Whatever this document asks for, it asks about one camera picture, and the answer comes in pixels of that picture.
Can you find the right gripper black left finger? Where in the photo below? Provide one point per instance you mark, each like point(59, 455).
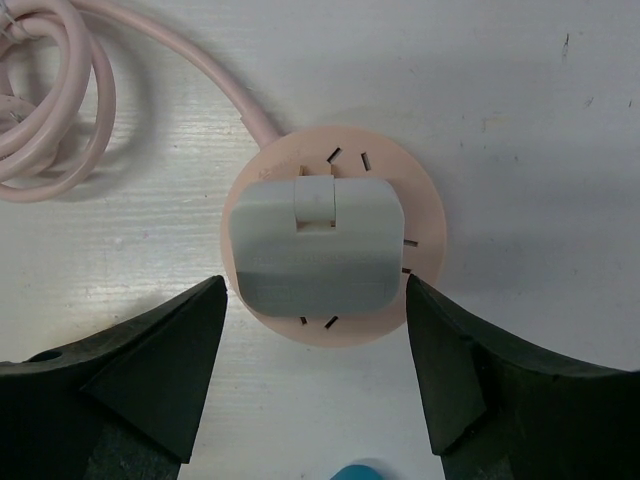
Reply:
point(125, 403)

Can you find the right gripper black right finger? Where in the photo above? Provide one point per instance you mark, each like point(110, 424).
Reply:
point(500, 407)

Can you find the white plug adapter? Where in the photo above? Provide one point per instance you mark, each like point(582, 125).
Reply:
point(317, 245)

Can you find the blue plug adapter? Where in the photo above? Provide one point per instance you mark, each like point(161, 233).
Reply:
point(365, 469)

